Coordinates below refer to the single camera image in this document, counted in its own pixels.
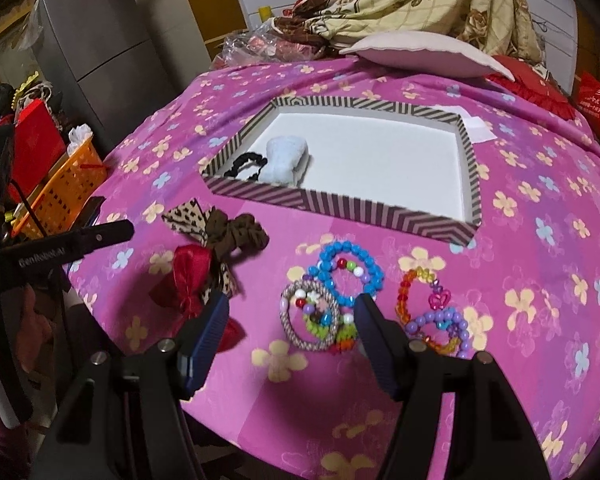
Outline mixed colour bead bracelet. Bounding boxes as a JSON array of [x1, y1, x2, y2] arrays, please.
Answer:
[[294, 287, 356, 327]]

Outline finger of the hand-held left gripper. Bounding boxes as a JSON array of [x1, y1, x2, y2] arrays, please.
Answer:
[[0, 219, 136, 273]]

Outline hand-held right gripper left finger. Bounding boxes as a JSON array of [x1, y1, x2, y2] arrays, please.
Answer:
[[32, 290, 231, 480]]

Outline striped cardboard box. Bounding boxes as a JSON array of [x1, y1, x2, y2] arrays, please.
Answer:
[[201, 95, 482, 246]]

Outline rainbow bracelet with heart charm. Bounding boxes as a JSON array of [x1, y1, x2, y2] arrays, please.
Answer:
[[395, 267, 473, 359]]

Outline pink floral blanket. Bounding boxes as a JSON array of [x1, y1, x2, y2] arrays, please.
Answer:
[[67, 57, 600, 480]]

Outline orange plastic basket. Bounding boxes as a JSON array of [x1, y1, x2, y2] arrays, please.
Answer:
[[12, 135, 108, 241]]

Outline grey refrigerator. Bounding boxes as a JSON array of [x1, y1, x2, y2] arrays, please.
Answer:
[[32, 0, 178, 156]]

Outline leopard print hair bow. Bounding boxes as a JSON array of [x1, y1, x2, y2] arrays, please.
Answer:
[[162, 199, 242, 297]]

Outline brown wooden door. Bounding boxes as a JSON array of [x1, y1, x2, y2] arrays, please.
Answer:
[[177, 0, 251, 56]]

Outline blue bead bracelet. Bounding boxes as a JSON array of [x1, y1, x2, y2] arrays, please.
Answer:
[[314, 241, 385, 308]]

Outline white fluffy scrunchie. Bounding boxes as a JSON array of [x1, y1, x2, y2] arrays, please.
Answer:
[[259, 136, 311, 185]]

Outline black hair tie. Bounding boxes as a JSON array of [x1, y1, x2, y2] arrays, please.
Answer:
[[224, 152, 268, 181]]

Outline red cushion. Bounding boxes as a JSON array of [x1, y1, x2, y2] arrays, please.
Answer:
[[487, 55, 583, 121]]

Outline purple bead bracelet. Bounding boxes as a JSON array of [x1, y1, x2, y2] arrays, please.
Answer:
[[405, 309, 471, 356]]

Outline white pillow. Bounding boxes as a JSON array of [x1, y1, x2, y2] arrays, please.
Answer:
[[339, 30, 516, 81]]

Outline clear plastic bag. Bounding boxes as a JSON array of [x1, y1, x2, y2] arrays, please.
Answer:
[[215, 27, 331, 68]]

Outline person's left hand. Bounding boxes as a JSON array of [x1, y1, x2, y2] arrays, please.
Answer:
[[10, 285, 57, 362]]

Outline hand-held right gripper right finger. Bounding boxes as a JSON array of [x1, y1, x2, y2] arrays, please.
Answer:
[[352, 292, 551, 480]]

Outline brown scrunchie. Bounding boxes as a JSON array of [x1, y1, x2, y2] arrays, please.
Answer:
[[205, 214, 271, 263]]

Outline white paper sheet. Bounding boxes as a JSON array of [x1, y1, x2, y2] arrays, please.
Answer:
[[445, 106, 497, 143]]

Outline red hair bow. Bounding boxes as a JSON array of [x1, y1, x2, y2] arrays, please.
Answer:
[[149, 245, 247, 354]]

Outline red gift bag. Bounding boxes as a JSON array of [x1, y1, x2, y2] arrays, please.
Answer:
[[10, 99, 67, 181]]

